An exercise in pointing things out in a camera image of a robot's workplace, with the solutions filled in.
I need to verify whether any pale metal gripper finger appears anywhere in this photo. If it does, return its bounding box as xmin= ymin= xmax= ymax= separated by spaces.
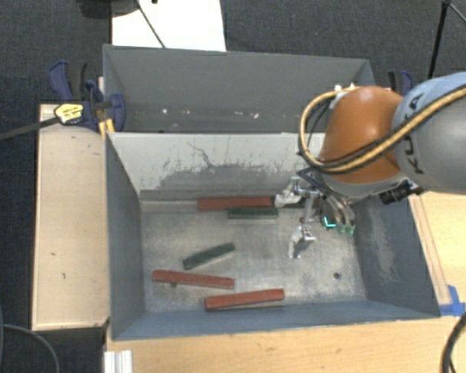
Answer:
xmin=287 ymin=225 xmax=318 ymax=260
xmin=274 ymin=176 xmax=308 ymax=208

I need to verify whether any dark green flat block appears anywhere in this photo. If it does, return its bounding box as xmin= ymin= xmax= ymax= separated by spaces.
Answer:
xmin=182 ymin=242 xmax=236 ymax=270
xmin=227 ymin=206 xmax=279 ymax=220

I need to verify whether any red-brown flat block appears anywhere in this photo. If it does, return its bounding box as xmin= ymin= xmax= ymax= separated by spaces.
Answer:
xmin=151 ymin=269 xmax=236 ymax=291
xmin=196 ymin=196 xmax=276 ymax=212
xmin=203 ymin=288 xmax=286 ymax=312

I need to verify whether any grey metal bin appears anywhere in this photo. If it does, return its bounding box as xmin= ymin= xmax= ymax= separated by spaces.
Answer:
xmin=102 ymin=44 xmax=442 ymax=342

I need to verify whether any pale wood flat board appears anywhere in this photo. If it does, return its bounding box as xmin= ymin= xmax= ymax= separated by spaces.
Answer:
xmin=30 ymin=103 xmax=112 ymax=332

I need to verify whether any black cylinder on white bracket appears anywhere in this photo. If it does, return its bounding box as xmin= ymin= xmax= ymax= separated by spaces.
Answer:
xmin=378 ymin=181 xmax=419 ymax=206

